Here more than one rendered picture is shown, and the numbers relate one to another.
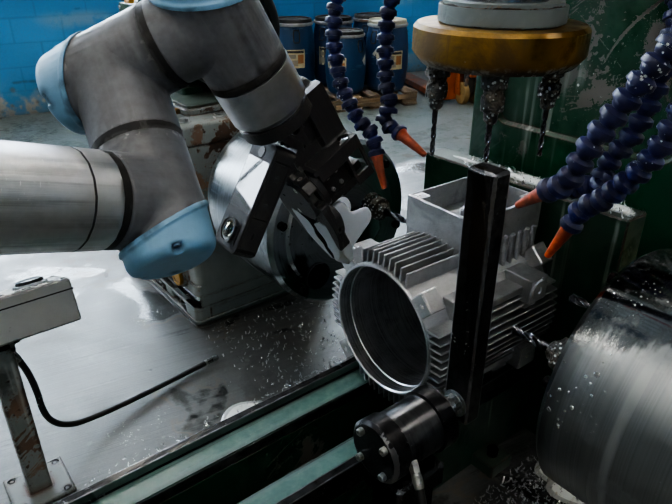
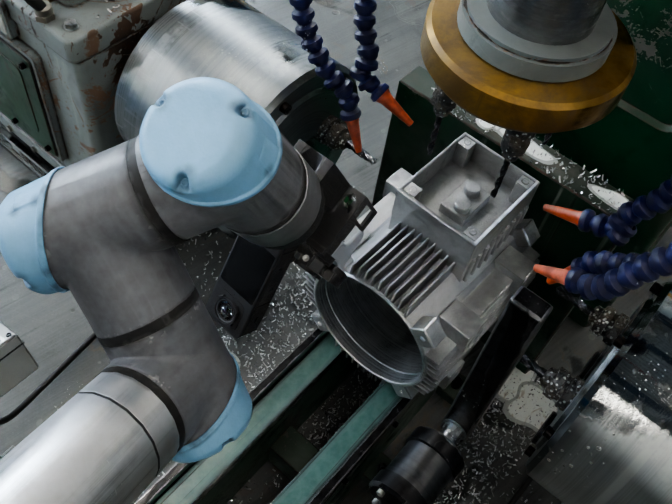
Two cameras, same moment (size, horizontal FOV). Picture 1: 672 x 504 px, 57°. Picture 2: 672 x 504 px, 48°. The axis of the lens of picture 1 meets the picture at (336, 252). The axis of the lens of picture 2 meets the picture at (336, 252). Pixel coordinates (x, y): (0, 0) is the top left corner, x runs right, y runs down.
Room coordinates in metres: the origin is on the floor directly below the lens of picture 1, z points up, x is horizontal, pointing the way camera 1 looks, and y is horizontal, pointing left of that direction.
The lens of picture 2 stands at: (0.22, 0.13, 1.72)
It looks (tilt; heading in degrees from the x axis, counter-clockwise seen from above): 54 degrees down; 341
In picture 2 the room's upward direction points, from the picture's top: 10 degrees clockwise
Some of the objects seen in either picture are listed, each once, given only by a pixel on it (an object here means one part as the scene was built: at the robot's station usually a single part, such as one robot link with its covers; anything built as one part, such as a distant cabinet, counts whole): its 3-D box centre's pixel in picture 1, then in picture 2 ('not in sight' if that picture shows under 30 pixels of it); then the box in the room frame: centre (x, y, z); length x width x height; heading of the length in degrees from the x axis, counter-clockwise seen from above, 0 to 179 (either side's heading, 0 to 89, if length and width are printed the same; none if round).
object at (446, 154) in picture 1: (522, 288); (491, 217); (0.75, -0.26, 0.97); 0.30 x 0.11 x 0.34; 38
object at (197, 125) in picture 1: (217, 184); (96, 40); (1.12, 0.23, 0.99); 0.35 x 0.31 x 0.37; 38
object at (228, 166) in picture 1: (286, 195); (212, 98); (0.93, 0.08, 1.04); 0.37 x 0.25 x 0.25; 38
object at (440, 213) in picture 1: (471, 223); (461, 207); (0.67, -0.16, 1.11); 0.12 x 0.11 x 0.07; 127
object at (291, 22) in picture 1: (341, 60); not in sight; (5.94, -0.05, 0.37); 1.20 x 0.80 x 0.74; 113
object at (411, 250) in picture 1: (441, 301); (422, 276); (0.65, -0.13, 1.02); 0.20 x 0.19 x 0.19; 127
